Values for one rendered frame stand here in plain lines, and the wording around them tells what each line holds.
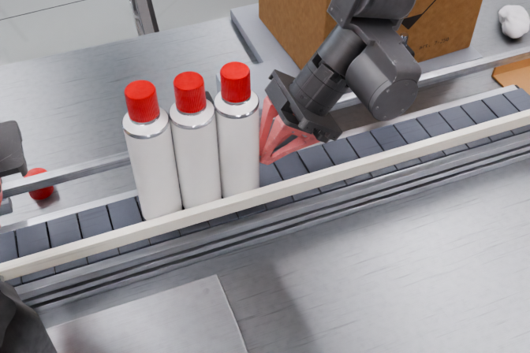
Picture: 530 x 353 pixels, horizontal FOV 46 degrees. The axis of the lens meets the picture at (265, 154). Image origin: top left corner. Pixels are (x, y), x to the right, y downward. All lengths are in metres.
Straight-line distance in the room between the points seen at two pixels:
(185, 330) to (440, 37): 0.65
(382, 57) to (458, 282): 0.32
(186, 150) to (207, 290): 0.16
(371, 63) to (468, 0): 0.44
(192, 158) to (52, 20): 2.17
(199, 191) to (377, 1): 0.30
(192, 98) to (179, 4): 2.17
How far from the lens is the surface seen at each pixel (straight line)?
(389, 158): 0.84
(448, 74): 0.92
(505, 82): 1.14
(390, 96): 0.67
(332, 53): 0.72
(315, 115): 0.73
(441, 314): 0.81
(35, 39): 2.76
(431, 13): 1.05
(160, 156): 0.71
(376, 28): 0.70
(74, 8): 2.90
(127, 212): 0.83
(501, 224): 0.91
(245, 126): 0.71
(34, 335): 0.42
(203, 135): 0.70
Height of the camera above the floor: 1.51
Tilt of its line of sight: 46 degrees down
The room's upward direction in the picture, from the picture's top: straight up
